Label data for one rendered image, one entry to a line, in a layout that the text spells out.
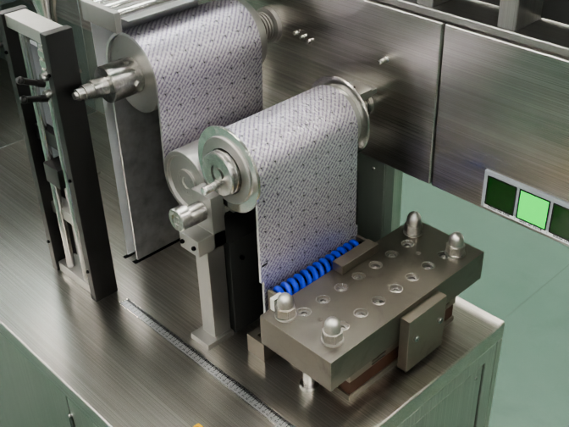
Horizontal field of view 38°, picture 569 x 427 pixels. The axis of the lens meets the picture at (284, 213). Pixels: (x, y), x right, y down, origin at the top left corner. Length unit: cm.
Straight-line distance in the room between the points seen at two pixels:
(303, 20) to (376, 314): 57
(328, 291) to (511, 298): 175
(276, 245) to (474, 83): 41
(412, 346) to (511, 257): 191
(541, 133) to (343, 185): 35
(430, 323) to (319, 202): 28
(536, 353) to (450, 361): 142
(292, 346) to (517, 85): 53
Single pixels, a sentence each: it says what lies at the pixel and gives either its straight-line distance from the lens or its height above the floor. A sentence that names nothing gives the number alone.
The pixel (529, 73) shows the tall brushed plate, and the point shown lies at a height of 140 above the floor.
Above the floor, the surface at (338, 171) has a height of 119.
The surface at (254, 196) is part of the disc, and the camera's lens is 129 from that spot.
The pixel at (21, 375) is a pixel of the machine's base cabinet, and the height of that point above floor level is 71.
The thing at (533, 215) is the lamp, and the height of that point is 118.
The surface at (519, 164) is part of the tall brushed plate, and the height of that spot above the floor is 125.
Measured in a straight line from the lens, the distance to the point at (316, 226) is 144.
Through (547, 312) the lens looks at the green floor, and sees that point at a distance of 307.
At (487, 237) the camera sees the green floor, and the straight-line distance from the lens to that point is 339.
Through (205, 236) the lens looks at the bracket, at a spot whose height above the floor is 114.
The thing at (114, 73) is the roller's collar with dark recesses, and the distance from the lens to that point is 142.
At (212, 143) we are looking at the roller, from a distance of 132.
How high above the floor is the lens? 192
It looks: 33 degrees down
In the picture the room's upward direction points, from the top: 2 degrees counter-clockwise
